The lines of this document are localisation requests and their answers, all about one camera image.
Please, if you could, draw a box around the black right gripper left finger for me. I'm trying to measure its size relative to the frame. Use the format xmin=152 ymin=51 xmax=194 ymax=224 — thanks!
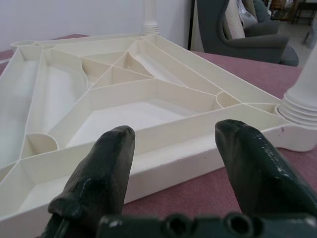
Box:
xmin=46 ymin=124 xmax=136 ymax=219

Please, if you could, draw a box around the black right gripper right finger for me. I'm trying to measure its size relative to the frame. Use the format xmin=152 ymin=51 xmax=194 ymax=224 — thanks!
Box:
xmin=214 ymin=119 xmax=312 ymax=218

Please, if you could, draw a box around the white plastic table top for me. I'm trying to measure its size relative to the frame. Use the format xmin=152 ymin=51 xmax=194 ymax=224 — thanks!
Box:
xmin=0 ymin=34 xmax=317 ymax=222

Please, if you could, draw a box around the white plastic table leg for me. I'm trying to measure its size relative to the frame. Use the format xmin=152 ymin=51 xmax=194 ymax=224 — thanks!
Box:
xmin=275 ymin=45 xmax=317 ymax=127
xmin=140 ymin=0 xmax=159 ymax=37

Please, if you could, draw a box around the pink table cloth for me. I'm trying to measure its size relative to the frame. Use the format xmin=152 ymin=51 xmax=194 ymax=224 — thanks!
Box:
xmin=0 ymin=33 xmax=317 ymax=238

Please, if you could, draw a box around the grey armchair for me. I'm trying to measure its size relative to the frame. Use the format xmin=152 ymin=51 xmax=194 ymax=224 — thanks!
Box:
xmin=192 ymin=0 xmax=300 ymax=67

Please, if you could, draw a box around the cream cushion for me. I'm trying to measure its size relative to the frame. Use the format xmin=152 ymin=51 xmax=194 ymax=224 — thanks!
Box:
xmin=221 ymin=0 xmax=251 ymax=40

